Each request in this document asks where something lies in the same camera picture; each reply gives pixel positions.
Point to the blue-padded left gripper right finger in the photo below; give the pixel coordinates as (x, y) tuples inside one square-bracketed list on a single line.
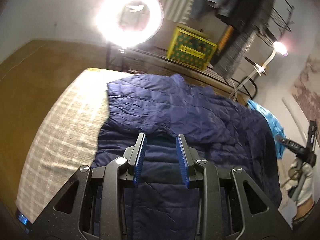
[(190, 171)]

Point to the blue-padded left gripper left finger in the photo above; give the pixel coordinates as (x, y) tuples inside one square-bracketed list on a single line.
[(135, 158)]

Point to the light blue garment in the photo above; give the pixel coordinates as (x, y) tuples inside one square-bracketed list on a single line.
[(273, 123)]

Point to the navy blue quilted jacket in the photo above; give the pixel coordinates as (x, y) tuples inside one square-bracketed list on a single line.
[(222, 131)]

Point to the right forearm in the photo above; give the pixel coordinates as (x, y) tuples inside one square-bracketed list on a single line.
[(303, 212)]

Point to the black metal clothes rack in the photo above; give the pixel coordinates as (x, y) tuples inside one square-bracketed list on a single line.
[(150, 57)]

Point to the white-gloved right hand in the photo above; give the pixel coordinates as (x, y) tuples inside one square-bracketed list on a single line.
[(300, 185)]

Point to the beige plaid bed cover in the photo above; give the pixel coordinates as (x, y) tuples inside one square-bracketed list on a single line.
[(66, 139)]

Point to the white clip-on lamp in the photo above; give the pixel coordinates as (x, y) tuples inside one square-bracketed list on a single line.
[(278, 48)]

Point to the yellow green patterned box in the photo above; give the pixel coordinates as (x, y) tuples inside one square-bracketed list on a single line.
[(190, 47)]

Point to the grey plaid long coat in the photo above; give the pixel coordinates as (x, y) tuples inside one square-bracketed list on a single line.
[(249, 18)]

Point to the landscape painting wall scroll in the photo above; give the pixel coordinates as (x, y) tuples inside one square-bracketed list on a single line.
[(305, 90)]

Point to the white ring light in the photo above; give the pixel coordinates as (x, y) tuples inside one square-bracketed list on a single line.
[(127, 23)]

